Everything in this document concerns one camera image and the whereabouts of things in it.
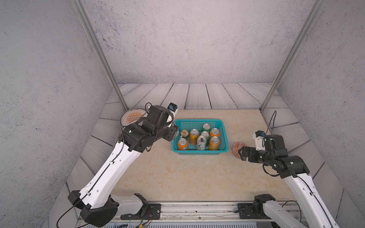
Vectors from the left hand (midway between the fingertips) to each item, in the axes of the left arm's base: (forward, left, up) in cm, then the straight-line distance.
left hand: (174, 125), depth 66 cm
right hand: (-7, -37, -14) cm, 40 cm away
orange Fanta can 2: (+13, -24, -24) cm, 36 cm away
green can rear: (+17, -19, -23) cm, 35 cm away
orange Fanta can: (+5, -4, -24) cm, 25 cm away
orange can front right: (+5, -23, -24) cm, 34 cm away
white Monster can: (+4, -15, -21) cm, 26 cm away
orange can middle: (+13, -11, -24) cm, 29 cm away
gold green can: (+13, -5, -23) cm, 27 cm away
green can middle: (+11, -19, -23) cm, 32 cm away
